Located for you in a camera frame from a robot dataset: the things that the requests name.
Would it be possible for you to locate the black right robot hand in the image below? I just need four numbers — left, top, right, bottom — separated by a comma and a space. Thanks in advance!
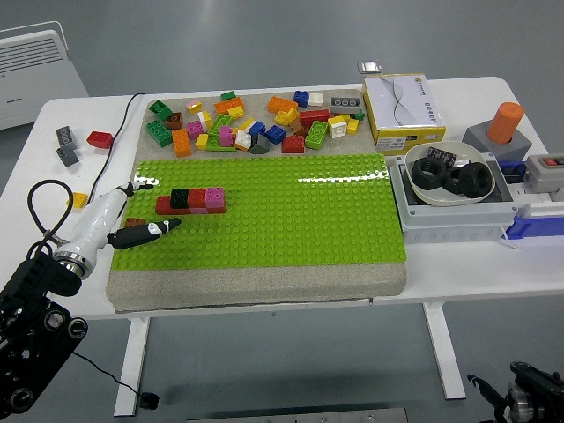
466, 374, 510, 423

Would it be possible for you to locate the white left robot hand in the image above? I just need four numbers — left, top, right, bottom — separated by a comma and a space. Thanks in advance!
53, 182, 182, 269

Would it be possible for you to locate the black square toy brick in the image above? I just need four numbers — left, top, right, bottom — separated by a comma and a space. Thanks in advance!
169, 188, 191, 211

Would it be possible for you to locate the large green toy brick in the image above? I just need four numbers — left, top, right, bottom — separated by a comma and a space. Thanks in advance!
145, 120, 174, 148

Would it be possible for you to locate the long orange toy brick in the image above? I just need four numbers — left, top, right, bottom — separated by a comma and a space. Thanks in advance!
171, 128, 193, 159

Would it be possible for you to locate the dark green toy brick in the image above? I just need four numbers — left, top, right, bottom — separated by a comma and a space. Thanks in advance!
148, 100, 174, 122

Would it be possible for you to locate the flat lime green toy brick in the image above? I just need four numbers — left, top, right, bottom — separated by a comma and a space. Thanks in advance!
205, 135, 238, 152

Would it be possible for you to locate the grey sloped toy brick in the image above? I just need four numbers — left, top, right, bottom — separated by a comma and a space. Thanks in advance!
249, 133, 271, 155

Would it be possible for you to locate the green studded baseplate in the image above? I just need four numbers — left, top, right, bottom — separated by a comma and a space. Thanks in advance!
109, 152, 407, 271

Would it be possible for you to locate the white table leg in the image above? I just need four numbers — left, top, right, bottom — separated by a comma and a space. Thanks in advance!
113, 316, 151, 418
422, 302, 467, 401

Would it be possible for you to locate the white heater appliance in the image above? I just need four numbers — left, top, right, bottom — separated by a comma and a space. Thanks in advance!
0, 20, 89, 131

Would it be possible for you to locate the grey junction box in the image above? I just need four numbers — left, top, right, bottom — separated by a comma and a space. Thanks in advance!
388, 152, 519, 245

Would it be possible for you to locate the large black hex nut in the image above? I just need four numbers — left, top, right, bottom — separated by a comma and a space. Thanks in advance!
412, 157, 449, 191
457, 161, 494, 198

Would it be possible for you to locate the small black hex nut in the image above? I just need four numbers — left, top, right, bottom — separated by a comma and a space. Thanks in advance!
442, 166, 466, 195

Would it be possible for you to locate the dark blue plastic part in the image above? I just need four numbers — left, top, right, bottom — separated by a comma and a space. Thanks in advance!
499, 160, 528, 184

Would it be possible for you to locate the white bowl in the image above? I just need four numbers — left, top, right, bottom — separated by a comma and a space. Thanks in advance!
404, 140, 497, 208

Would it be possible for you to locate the dark circuit module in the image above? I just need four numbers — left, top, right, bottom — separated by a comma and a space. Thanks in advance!
426, 146, 458, 167

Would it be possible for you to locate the grey block with hole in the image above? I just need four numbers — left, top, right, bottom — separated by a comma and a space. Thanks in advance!
461, 122, 533, 163

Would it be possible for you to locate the orange cylinder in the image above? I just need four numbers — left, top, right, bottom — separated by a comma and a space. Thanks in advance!
486, 101, 525, 145

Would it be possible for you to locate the yellow and white cardboard box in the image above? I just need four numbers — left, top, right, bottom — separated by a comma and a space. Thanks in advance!
361, 72, 447, 155

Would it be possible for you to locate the thin black cord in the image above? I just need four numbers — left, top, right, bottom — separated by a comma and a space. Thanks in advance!
72, 91, 145, 400

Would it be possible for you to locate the white cable tie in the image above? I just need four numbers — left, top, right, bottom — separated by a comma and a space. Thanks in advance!
500, 225, 522, 253

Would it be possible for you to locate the grey switch box red button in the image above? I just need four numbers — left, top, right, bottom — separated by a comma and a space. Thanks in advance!
523, 153, 564, 193

